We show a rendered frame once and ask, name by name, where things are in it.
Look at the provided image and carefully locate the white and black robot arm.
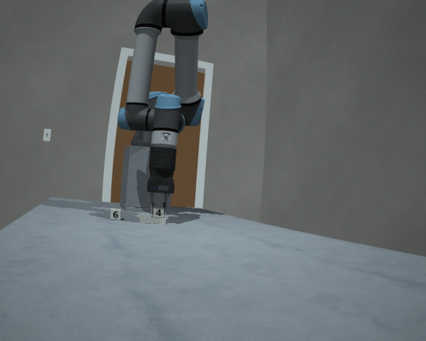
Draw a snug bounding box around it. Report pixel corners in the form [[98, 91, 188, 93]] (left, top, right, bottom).
[[117, 0, 208, 148]]

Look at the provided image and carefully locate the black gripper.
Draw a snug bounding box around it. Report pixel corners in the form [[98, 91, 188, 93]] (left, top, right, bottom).
[[147, 131, 178, 215]]

